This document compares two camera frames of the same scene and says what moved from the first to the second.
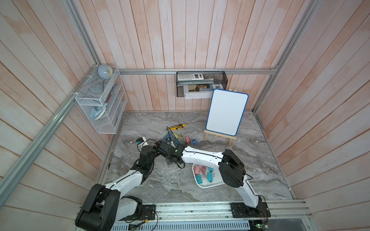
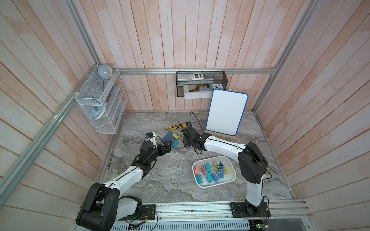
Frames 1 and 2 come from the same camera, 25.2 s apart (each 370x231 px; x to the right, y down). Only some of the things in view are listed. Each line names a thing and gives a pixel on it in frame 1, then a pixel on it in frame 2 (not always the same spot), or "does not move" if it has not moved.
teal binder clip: [198, 179] does not move
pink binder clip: [197, 170] does not move
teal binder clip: [209, 176] to [207, 166]
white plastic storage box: [205, 175] does not move
